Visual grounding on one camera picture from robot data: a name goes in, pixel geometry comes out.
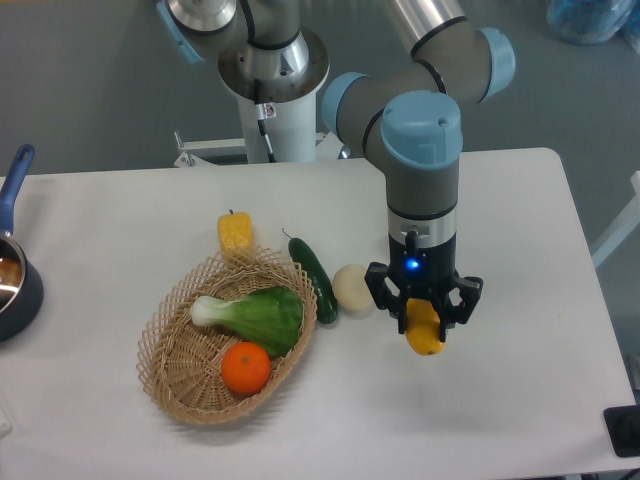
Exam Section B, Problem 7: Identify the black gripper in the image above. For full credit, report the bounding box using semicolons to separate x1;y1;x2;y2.
364;236;484;343

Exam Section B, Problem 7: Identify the yellow mango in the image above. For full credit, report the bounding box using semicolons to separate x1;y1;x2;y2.
404;298;445;356

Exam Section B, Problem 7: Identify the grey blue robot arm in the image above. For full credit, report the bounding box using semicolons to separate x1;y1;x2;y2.
156;1;515;337

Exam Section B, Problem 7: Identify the white round bun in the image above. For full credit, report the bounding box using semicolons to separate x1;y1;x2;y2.
332;264;374;317

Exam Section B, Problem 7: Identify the green cucumber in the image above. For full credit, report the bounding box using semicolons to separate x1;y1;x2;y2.
284;232;338;325

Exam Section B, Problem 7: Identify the green bok choy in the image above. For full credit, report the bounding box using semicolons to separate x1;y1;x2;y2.
190;286;304;357

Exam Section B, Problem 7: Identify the orange tangerine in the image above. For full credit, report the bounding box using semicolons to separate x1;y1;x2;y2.
220;342;272;395

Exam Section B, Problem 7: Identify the yellow bell pepper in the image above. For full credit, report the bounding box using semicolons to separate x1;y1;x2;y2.
217;210;254;254

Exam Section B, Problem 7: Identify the black device at edge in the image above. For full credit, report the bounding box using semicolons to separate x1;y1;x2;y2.
603;405;639;458

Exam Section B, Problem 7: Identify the woven wicker basket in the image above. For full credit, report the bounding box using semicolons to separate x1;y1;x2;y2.
137;247;316;425

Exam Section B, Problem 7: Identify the blue saucepan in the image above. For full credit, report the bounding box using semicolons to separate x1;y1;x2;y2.
1;144;44;342

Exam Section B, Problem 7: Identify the white frame right edge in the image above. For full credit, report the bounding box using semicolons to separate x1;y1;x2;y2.
591;171;639;268

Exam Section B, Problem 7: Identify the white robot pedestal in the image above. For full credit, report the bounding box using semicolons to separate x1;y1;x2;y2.
174;27;330;167

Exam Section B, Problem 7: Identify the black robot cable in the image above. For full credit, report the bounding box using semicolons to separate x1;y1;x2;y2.
237;0;278;164

